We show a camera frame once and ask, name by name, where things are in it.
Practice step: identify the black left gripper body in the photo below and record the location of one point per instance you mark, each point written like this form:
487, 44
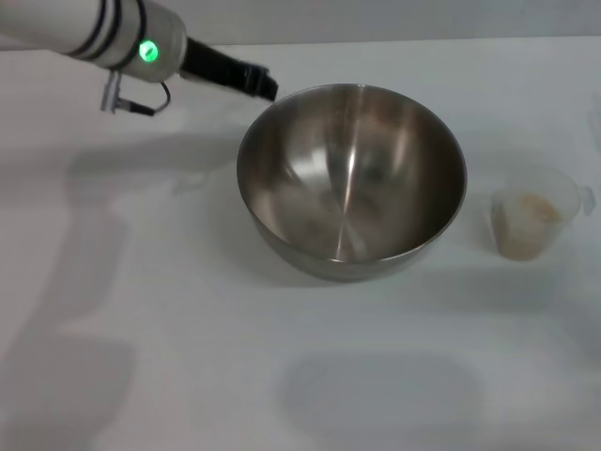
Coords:
211, 63

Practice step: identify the grey wrist connector bracket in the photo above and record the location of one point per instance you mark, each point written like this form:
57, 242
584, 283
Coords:
111, 94

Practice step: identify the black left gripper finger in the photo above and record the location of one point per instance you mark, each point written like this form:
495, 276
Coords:
257, 73
268, 89

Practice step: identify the stainless steel mixing bowl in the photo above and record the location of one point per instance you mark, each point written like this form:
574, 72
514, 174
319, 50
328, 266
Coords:
352, 188

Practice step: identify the rice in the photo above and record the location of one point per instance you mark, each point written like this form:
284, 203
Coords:
535, 206

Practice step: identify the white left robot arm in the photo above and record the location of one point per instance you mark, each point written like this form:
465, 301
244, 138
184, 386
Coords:
70, 23

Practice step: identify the clear plastic measuring cup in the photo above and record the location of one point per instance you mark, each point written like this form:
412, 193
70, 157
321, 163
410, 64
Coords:
535, 235

